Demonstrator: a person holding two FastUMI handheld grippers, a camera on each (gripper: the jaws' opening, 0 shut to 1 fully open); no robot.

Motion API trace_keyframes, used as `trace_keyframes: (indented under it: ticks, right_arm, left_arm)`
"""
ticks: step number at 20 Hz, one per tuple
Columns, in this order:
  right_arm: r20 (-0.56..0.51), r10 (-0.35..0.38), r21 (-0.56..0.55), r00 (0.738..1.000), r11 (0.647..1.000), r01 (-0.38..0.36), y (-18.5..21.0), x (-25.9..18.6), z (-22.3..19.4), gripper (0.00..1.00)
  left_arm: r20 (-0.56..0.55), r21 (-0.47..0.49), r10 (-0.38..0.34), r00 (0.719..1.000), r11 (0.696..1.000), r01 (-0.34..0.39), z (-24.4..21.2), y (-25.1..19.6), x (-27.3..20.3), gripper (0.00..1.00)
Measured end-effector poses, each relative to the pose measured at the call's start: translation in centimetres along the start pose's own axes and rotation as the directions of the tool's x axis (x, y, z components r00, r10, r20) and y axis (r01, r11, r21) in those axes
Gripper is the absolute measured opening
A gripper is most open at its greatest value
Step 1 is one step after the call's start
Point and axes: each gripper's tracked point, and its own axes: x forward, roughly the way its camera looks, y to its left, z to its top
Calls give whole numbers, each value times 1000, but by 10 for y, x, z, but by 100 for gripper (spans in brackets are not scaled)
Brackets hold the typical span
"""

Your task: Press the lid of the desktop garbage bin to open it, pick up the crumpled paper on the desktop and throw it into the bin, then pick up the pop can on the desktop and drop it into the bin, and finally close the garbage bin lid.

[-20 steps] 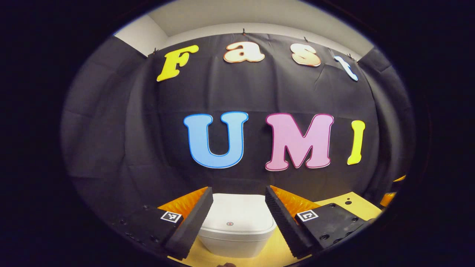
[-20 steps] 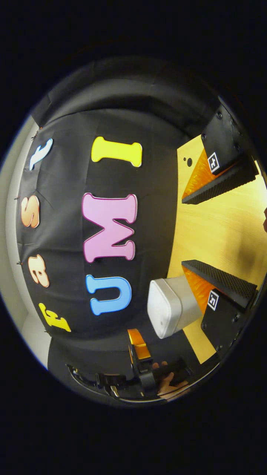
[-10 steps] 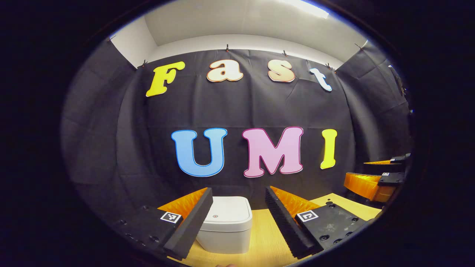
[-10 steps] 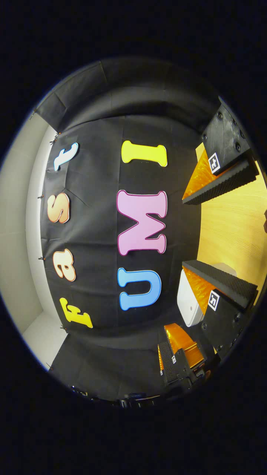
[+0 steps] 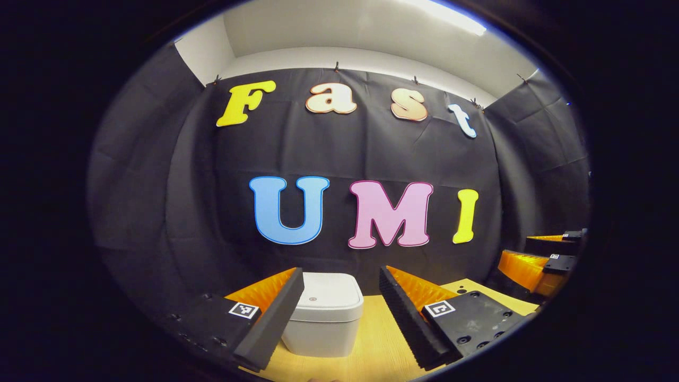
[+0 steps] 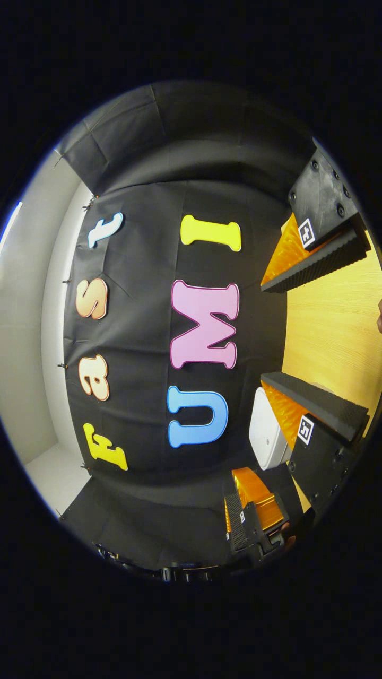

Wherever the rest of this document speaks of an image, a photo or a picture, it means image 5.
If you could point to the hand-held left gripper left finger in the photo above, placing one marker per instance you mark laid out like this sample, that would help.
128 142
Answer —
273 318

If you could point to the row of small backdrop clips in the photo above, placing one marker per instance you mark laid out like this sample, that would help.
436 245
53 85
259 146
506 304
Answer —
336 66

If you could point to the black backdrop cloth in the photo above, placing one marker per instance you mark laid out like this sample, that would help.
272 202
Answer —
345 154

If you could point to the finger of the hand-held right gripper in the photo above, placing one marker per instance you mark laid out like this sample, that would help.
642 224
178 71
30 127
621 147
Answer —
551 247
525 268

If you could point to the wooden desktop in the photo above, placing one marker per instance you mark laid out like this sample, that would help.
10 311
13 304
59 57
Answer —
371 339

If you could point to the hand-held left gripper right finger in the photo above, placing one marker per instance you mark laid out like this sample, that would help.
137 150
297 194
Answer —
408 323

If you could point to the white desktop garbage bin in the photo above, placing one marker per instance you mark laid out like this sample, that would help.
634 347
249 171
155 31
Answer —
323 318

